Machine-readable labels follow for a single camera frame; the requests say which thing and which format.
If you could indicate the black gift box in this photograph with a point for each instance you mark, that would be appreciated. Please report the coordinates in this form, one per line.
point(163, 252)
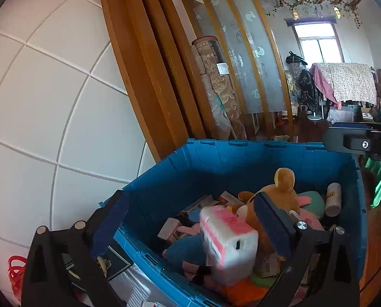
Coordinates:
point(116, 260)

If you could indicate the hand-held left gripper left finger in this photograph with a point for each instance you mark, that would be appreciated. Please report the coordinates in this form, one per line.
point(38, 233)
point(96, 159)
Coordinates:
point(108, 227)

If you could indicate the brown small box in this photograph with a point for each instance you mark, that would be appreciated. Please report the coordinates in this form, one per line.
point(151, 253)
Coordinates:
point(230, 198)

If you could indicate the window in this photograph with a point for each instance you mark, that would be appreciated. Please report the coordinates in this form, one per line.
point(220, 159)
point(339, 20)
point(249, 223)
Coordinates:
point(318, 41)

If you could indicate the white fan stand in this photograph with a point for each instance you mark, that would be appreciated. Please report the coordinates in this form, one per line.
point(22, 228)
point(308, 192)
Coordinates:
point(315, 116)

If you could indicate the blue plastic storage crate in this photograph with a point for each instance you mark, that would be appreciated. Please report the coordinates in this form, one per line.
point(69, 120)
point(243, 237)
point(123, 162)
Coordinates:
point(228, 163)

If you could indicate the pale rolled fabric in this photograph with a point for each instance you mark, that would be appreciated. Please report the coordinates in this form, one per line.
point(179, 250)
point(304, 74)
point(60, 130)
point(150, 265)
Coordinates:
point(209, 102)

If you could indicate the white cylindrical bottle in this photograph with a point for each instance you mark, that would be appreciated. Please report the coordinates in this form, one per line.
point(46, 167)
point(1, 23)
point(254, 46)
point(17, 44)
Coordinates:
point(333, 198)

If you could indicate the wooden wall frame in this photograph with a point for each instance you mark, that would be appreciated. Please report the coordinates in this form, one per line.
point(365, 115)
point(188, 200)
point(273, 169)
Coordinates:
point(139, 70)

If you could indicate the floral cloth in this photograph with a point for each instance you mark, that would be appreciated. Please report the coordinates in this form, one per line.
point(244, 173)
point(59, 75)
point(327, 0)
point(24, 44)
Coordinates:
point(347, 80)

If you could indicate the blue plush toy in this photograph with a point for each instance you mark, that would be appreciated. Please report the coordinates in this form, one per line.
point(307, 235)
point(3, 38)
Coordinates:
point(187, 251)

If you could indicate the orange plush toy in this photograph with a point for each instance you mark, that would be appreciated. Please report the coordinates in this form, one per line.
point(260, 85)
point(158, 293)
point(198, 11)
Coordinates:
point(244, 292)

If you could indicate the black hanging clothing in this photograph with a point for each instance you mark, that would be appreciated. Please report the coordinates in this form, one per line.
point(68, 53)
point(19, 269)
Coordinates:
point(307, 89)

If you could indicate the red bear suitcase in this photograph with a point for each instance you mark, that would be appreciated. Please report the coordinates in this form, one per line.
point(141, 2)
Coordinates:
point(14, 275)

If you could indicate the pink white small box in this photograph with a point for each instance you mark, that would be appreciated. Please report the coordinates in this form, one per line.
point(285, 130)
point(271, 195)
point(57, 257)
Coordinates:
point(169, 228)

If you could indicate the wooden frosted glass partition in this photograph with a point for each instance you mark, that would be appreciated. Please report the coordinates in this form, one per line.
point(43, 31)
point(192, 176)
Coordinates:
point(260, 70)

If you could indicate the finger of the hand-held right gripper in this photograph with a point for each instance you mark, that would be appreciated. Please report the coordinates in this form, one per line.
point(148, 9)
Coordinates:
point(353, 140)

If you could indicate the pink white tissue pack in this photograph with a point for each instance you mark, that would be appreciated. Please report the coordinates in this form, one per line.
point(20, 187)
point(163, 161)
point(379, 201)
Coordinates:
point(228, 246)

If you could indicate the hanging vine decoration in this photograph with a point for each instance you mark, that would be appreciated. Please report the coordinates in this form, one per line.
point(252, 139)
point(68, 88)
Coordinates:
point(305, 4)

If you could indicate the green pink plush toy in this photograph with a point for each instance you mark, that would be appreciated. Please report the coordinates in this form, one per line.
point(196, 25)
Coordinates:
point(313, 203)

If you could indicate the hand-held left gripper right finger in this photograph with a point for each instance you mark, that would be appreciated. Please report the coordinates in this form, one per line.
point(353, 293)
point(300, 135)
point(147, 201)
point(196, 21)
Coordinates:
point(270, 224)

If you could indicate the clear storage bin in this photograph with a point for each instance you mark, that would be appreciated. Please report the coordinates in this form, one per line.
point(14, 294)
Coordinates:
point(340, 115)

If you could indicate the white flat box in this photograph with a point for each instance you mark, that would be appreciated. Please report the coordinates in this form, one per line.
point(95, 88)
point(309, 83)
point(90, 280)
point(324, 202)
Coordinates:
point(200, 203)

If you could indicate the rolled patterned carpet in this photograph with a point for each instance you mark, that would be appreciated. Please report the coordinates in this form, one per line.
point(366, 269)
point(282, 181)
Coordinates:
point(222, 92)

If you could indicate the brown bear plush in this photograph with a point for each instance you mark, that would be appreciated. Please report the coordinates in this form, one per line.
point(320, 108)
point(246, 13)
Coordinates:
point(284, 180)

